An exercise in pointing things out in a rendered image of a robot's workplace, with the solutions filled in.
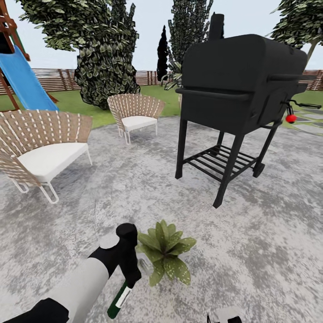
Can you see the charcoal grill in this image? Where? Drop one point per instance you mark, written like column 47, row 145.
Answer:
column 237, row 85

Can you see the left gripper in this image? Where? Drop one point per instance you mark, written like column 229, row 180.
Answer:
column 130, row 271

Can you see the insectifuge atomizer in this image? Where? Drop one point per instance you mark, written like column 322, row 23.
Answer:
column 119, row 300

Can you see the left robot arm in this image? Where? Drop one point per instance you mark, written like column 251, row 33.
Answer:
column 73, row 298

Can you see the bush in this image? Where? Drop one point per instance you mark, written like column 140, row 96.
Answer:
column 104, row 70
column 175, row 77

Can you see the pot plant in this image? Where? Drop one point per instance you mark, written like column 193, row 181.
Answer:
column 164, row 255

